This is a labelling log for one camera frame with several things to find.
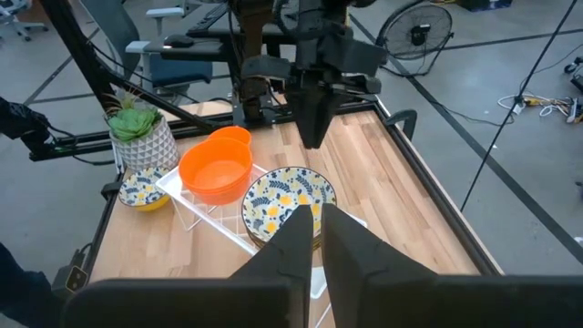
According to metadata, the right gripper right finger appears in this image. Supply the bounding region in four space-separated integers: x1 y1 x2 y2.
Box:
322 203 438 328

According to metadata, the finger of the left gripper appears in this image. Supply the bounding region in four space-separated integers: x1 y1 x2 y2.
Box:
313 86 342 149
287 86 315 149

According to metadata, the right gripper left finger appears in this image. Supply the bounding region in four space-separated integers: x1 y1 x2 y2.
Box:
230 205 315 328

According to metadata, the yellow bowl with floral inside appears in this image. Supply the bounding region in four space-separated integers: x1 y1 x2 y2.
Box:
249 236 280 251
244 225 279 247
240 166 338 247
118 166 172 212

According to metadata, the orange plastic bowl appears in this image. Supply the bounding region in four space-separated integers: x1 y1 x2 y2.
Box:
207 125 253 148
181 179 252 207
178 137 254 198

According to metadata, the black floor fan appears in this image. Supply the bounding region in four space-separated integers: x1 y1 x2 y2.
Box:
375 2 455 77

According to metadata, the dark grey desk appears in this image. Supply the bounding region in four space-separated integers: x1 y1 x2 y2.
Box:
157 2 297 64

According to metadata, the black keyboard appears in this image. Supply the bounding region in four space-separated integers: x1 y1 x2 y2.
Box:
186 3 233 34

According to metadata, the grey and blue office chair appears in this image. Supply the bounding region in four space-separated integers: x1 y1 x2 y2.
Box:
80 0 215 99

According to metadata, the black computer mouse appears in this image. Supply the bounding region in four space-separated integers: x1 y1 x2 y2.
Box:
162 33 197 49

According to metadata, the succulent in white pot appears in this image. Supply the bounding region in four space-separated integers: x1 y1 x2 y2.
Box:
103 88 181 173

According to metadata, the small black labelled box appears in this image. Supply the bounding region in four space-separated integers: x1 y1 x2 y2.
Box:
51 248 91 297

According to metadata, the person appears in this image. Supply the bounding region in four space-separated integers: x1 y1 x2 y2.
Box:
0 241 65 328

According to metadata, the white office chair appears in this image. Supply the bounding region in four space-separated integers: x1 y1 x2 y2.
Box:
0 0 50 43

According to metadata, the white wire shelf rack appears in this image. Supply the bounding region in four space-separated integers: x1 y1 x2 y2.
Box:
155 163 371 328

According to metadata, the white floor cable bundle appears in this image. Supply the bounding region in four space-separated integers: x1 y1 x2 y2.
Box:
496 92 583 125

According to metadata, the long black cable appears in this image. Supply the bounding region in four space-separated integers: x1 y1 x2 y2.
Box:
458 0 583 213

